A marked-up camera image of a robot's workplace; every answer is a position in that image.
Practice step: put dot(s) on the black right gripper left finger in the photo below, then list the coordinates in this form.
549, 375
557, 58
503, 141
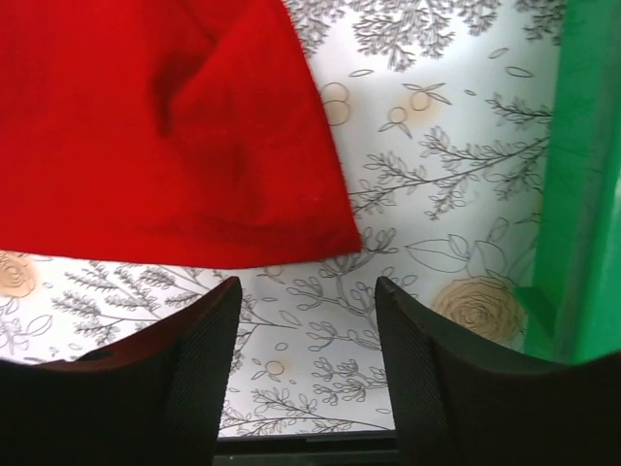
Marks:
153, 398

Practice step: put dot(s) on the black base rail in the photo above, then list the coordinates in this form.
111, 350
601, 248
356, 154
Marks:
357, 448

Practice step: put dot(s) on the floral patterned table cloth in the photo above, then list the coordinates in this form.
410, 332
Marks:
440, 114

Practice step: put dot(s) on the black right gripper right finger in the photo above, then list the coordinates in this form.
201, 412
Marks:
459, 399

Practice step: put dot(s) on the red t shirt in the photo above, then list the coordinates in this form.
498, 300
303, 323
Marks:
166, 132

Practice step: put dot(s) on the green plastic tray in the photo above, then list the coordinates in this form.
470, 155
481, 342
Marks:
573, 302

